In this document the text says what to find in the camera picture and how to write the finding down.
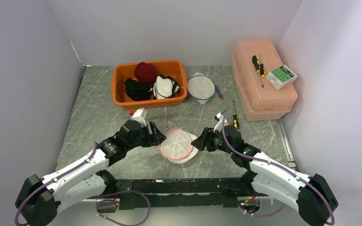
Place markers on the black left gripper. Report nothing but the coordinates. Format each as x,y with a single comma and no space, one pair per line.
158,137

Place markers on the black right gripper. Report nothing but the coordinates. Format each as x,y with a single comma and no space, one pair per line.
202,141

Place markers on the white mesh pink-zip laundry bag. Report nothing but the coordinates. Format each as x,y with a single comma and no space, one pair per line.
177,147

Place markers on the black white bra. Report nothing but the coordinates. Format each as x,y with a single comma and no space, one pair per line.
165,87

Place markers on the white mesh blue-zip laundry bag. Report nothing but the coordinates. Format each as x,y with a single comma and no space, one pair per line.
201,88

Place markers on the red bra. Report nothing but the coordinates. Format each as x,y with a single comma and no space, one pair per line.
146,73

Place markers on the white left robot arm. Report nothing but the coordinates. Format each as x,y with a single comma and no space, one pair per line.
42,198

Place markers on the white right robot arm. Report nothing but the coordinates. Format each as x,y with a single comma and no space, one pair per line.
310,196

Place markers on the black yellow screwdriver on table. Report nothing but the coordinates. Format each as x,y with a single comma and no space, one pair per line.
235,117

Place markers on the blue red screwdriver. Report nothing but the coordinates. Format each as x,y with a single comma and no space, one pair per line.
219,93

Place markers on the orange plastic tub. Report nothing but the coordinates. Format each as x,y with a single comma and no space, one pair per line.
173,68

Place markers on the thin black yellow screwdriver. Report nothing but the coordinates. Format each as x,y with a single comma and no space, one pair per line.
262,71

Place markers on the translucent pink storage box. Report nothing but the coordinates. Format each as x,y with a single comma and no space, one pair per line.
260,100

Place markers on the large black yellow screwdriver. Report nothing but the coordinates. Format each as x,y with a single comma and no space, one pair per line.
255,61

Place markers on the white green small box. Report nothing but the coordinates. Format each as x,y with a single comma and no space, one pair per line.
281,76

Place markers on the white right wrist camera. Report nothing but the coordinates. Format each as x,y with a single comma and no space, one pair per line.
221,122

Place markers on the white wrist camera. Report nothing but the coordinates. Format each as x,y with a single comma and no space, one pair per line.
139,115
221,122

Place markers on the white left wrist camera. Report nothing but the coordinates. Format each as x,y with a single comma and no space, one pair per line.
139,115

